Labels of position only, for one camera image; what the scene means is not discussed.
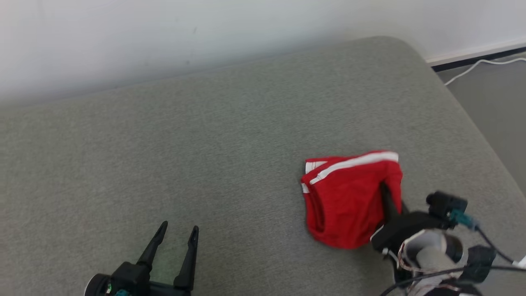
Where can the red shorts with white stripe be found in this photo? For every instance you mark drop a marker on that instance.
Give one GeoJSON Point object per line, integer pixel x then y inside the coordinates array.
{"type": "Point", "coordinates": [345, 201]}

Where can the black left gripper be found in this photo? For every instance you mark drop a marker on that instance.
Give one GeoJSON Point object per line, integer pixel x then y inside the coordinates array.
{"type": "Point", "coordinates": [172, 291]}

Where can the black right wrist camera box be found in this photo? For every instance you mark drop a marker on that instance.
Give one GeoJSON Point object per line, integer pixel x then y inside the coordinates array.
{"type": "Point", "coordinates": [446, 205]}

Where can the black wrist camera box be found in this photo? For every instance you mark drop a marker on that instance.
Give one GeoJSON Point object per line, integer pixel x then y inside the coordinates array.
{"type": "Point", "coordinates": [130, 277]}
{"type": "Point", "coordinates": [446, 205]}

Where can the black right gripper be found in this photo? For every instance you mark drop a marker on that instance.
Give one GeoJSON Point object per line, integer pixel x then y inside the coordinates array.
{"type": "Point", "coordinates": [404, 230]}

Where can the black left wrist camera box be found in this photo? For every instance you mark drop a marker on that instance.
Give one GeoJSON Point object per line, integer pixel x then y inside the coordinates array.
{"type": "Point", "coordinates": [130, 277]}

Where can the white and black baseboard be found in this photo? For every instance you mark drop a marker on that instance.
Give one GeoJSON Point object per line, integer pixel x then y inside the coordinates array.
{"type": "Point", "coordinates": [476, 55]}

